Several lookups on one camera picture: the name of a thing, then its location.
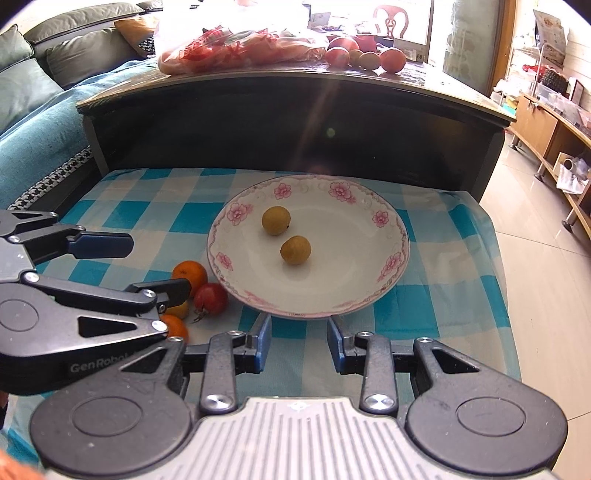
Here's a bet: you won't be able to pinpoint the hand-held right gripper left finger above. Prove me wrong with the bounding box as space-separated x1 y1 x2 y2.
119 315 273 415

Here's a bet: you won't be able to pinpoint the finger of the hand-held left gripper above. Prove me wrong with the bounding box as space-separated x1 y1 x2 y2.
21 271 192 345
0 210 136 271

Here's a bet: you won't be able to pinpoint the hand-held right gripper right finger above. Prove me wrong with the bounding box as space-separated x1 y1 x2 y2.
326 318 482 415

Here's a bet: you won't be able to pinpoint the mandarin orange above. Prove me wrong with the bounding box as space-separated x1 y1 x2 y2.
172 260 209 296
161 315 190 345

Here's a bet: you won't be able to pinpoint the white floral plate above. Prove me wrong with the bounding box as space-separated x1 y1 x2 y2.
206 175 411 320

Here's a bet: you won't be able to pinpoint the dark brown longan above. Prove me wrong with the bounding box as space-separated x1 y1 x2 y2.
280 235 312 266

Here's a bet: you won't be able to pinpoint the light brown longan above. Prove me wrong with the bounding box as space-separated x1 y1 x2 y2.
261 206 292 236

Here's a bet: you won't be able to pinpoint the blue white checked tablecloth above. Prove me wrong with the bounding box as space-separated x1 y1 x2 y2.
4 167 523 467

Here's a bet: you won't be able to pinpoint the red cherry tomato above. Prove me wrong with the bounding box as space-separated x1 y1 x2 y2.
191 282 229 324

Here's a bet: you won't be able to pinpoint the blue-covered sofa with cushions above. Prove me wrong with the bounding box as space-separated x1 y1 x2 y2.
0 60 158 210

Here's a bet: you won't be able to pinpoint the grey cushion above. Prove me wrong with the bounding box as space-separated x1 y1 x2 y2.
46 39 148 88

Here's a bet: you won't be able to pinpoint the dark coffee table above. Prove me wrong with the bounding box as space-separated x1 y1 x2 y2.
76 60 517 206

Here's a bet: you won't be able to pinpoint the orange pillow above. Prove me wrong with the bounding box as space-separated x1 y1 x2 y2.
115 18 160 47

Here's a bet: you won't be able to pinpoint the grey leather sofa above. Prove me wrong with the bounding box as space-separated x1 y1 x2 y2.
0 0 162 134

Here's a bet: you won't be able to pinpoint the clear plastic bag red contents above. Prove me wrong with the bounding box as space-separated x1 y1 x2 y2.
154 21 331 77

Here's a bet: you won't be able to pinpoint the orange peach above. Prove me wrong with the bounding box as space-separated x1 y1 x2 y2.
379 48 407 75

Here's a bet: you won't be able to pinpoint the white plastic bag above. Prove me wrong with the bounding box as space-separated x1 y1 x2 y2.
556 154 591 195

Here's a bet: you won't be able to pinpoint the wooden cabinet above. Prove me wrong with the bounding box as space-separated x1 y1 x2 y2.
508 92 591 232

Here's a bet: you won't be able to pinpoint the red wooden chair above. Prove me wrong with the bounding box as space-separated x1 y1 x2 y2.
373 4 411 40

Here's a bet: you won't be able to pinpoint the dark woven basket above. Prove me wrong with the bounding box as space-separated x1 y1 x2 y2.
538 65 568 93

